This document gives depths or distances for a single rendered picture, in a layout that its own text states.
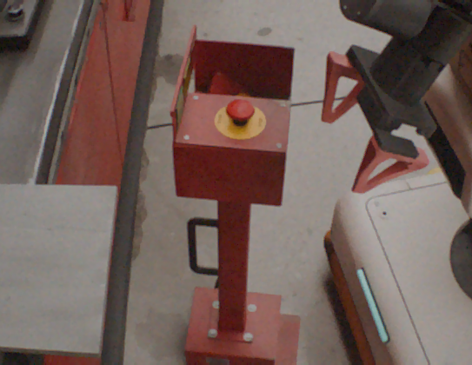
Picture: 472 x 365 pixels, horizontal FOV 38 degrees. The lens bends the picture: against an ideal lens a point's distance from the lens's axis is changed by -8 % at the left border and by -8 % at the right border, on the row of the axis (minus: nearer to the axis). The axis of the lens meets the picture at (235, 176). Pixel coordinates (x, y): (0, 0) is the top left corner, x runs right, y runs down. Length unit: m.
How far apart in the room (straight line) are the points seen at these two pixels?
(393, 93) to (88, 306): 0.33
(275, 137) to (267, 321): 0.67
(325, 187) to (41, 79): 1.16
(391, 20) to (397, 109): 0.10
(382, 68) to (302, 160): 1.42
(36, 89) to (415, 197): 0.96
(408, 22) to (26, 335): 0.41
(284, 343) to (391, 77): 1.14
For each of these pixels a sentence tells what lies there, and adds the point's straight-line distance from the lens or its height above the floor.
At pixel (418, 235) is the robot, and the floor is 0.28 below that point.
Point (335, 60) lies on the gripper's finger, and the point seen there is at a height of 1.07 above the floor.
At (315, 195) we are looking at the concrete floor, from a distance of 1.99.
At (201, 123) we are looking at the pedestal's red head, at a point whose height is 0.78.
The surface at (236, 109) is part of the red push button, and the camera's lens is 1.03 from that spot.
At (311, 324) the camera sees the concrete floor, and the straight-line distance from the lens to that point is 1.76.
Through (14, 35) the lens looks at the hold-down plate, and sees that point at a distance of 1.07.
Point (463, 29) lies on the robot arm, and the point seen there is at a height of 1.16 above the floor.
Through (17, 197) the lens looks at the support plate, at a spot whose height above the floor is 1.00.
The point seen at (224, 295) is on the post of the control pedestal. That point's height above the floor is 0.28.
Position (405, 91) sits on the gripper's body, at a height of 1.09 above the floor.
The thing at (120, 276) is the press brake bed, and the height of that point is 0.05.
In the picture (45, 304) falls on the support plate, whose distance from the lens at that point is 0.63.
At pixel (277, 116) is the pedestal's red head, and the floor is 0.78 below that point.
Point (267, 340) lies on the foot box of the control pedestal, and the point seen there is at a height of 0.12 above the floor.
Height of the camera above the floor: 1.52
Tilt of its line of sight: 49 degrees down
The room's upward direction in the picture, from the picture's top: 1 degrees clockwise
